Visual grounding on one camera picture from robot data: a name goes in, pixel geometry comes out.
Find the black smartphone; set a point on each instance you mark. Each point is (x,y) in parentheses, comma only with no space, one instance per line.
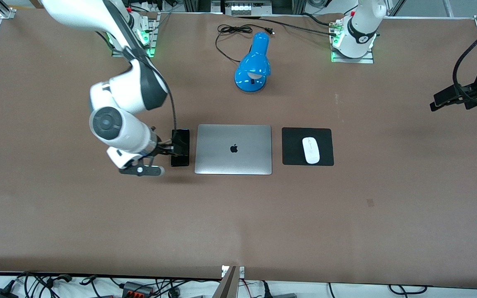
(180,136)

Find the white computer mouse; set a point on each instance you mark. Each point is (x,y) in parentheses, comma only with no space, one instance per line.
(311,150)

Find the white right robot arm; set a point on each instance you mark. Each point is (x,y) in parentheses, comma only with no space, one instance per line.
(81,12)

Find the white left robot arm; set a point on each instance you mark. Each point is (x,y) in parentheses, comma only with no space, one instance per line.
(360,29)

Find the black mouse pad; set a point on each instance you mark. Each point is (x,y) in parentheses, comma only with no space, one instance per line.
(292,146)

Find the silver closed laptop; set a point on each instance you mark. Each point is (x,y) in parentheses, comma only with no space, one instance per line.
(233,159)

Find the brown table cover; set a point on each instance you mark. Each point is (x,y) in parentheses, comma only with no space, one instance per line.
(139,215)

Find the blue desk lamp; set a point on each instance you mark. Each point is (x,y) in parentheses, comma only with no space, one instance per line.
(255,58)

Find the grey connector block orange levers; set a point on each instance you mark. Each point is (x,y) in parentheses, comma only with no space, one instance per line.
(138,289)

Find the grey box with white connectors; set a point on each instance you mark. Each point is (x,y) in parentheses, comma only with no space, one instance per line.
(246,8)

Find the black power plug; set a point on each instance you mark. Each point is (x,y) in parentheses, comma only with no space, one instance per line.
(267,289)

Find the black power adapter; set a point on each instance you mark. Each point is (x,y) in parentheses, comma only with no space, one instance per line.
(0,293)

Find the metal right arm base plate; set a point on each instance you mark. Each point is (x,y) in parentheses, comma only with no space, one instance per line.
(153,37)

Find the metal camera post bracket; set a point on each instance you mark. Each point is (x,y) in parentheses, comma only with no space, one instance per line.
(231,283)

